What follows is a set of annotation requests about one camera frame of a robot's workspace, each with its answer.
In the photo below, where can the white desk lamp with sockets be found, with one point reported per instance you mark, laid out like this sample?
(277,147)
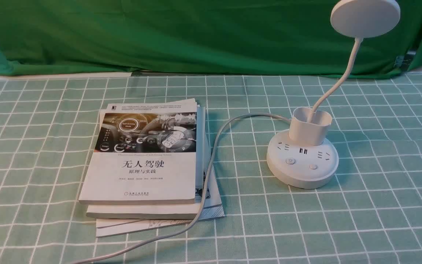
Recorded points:
(302,156)

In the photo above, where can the green checkered tablecloth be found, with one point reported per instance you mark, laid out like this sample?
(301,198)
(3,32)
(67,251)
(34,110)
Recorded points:
(370,212)

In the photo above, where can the top book with car cover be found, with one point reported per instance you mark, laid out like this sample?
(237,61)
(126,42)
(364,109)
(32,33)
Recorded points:
(148,161)

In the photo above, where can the green backdrop cloth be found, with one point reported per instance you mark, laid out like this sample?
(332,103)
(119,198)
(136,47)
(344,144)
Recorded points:
(257,37)

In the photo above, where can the bottom thin white booklet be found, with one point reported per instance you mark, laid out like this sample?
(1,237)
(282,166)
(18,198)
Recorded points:
(168,215)

